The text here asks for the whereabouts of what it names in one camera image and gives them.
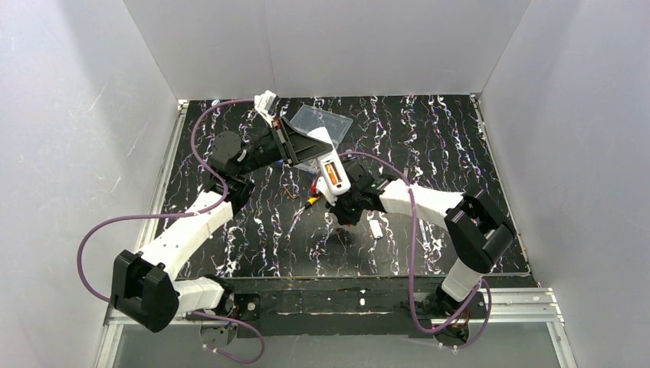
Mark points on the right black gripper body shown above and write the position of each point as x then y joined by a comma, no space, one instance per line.
350,190

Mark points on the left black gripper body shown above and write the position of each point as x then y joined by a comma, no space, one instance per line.
287,143

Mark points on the orange battery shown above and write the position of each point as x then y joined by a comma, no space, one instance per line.
333,174

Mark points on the white remote control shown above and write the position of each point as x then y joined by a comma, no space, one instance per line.
330,156

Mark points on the white battery cover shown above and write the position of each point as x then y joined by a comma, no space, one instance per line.
375,229

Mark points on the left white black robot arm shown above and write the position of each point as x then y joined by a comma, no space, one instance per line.
144,284

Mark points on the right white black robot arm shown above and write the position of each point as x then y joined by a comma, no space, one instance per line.
479,230

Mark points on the clear plastic parts organizer box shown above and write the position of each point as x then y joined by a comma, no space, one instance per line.
309,118

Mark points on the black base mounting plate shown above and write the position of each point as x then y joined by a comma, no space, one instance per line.
377,305

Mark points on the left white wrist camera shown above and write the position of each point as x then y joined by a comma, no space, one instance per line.
264,105

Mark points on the yellow handled screwdriver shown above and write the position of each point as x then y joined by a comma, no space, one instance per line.
308,204

